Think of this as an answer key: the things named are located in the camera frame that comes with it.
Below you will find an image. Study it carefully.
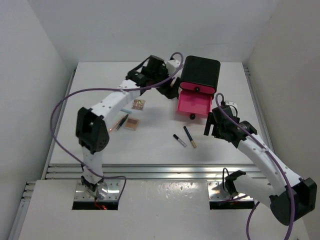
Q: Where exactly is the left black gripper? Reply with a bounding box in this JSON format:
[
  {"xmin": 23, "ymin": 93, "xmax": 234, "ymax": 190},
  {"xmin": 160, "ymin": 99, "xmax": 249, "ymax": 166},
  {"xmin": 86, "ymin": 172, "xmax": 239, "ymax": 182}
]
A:
[{"xmin": 151, "ymin": 65, "xmax": 181, "ymax": 99}]

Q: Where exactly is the nine-pan orange eyeshadow palette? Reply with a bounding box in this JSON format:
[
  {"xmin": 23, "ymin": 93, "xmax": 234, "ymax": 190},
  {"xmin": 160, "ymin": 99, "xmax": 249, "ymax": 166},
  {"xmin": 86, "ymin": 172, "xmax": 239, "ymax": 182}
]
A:
[{"xmin": 131, "ymin": 99, "xmax": 146, "ymax": 111}]

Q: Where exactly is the four-pan brown eyeshadow palette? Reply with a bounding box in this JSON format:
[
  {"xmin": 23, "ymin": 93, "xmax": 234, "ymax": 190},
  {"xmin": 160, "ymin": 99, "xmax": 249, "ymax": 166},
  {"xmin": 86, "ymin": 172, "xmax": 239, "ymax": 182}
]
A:
[{"xmin": 124, "ymin": 117, "xmax": 140, "ymax": 131}]

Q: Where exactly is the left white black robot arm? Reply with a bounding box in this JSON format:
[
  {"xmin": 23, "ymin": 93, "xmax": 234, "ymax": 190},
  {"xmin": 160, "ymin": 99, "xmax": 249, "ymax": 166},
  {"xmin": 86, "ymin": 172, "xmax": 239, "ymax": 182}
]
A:
[{"xmin": 75, "ymin": 55, "xmax": 183, "ymax": 193}]

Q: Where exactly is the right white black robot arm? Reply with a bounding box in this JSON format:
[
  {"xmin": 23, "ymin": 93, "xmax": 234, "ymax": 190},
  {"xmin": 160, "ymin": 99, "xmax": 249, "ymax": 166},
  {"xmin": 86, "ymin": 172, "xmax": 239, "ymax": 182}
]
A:
[{"xmin": 204, "ymin": 104, "xmax": 317, "ymax": 226}]

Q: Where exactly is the dark teal gold pencil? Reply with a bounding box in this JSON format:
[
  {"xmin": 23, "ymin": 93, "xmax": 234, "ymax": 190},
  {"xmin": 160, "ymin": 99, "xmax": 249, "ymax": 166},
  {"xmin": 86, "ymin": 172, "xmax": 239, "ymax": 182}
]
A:
[{"xmin": 183, "ymin": 126, "xmax": 197, "ymax": 149}]

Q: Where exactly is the black drawer cabinet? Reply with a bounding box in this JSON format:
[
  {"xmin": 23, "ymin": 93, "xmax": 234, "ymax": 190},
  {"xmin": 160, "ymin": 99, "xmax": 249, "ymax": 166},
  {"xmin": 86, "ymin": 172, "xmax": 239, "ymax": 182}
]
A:
[{"xmin": 180, "ymin": 55, "xmax": 221, "ymax": 95}]

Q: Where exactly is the silver glitter tube black cap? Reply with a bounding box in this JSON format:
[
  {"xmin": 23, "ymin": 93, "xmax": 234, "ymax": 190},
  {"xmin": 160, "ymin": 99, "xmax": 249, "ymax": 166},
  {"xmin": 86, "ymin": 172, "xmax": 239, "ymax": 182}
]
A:
[{"xmin": 172, "ymin": 134, "xmax": 187, "ymax": 148}]

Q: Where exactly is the white and blue pen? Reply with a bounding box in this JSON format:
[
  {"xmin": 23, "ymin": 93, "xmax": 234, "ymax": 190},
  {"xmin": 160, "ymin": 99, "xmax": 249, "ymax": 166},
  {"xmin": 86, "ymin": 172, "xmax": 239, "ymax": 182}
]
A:
[{"xmin": 120, "ymin": 108, "xmax": 132, "ymax": 114}]

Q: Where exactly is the pink slim pencil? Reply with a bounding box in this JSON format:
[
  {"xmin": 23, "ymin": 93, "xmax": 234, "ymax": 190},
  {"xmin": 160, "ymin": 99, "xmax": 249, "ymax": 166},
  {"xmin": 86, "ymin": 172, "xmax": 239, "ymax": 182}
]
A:
[{"xmin": 108, "ymin": 115, "xmax": 125, "ymax": 132}]

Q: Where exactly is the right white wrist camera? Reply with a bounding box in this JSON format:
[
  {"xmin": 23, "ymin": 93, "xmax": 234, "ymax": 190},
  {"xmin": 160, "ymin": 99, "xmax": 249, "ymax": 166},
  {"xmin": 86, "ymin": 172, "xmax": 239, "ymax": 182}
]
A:
[{"xmin": 225, "ymin": 101, "xmax": 238, "ymax": 109}]

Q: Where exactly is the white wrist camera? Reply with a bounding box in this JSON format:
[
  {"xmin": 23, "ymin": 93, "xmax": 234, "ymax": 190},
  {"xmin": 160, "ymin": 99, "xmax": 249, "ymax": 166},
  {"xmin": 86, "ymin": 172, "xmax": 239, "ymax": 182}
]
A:
[
  {"xmin": 165, "ymin": 59, "xmax": 183, "ymax": 75},
  {"xmin": 225, "ymin": 101, "xmax": 238, "ymax": 109}
]

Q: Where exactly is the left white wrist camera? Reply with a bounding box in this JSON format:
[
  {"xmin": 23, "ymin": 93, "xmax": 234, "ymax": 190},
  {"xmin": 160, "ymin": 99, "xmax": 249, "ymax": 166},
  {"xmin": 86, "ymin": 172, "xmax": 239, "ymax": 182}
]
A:
[{"xmin": 165, "ymin": 59, "xmax": 183, "ymax": 75}]

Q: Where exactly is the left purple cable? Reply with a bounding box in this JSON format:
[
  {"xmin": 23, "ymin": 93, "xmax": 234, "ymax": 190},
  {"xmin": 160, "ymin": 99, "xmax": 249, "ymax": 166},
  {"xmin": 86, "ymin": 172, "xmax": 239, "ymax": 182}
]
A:
[{"xmin": 49, "ymin": 51, "xmax": 185, "ymax": 201}]

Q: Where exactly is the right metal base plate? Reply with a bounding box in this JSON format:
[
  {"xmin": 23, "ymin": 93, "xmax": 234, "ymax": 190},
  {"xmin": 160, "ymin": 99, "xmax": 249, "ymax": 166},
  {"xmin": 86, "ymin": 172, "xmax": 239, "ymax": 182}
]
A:
[{"xmin": 207, "ymin": 179, "xmax": 254, "ymax": 202}]

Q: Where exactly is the metal base plate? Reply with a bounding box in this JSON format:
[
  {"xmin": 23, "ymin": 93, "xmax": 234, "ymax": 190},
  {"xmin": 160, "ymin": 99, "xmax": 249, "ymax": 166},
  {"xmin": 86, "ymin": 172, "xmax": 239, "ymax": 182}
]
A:
[
  {"xmin": 207, "ymin": 179, "xmax": 254, "ymax": 202},
  {"xmin": 74, "ymin": 179, "xmax": 120, "ymax": 202}
]

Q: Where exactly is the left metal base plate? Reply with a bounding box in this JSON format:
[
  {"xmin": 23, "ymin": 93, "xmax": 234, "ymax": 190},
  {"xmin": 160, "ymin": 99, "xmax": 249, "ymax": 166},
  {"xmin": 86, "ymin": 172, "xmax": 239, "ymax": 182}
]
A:
[{"xmin": 74, "ymin": 179, "xmax": 120, "ymax": 202}]

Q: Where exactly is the aluminium front rail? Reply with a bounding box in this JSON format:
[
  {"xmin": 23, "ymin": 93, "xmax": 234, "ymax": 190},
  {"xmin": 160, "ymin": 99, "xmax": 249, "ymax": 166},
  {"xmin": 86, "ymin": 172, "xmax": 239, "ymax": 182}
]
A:
[{"xmin": 42, "ymin": 163, "xmax": 265, "ymax": 180}]

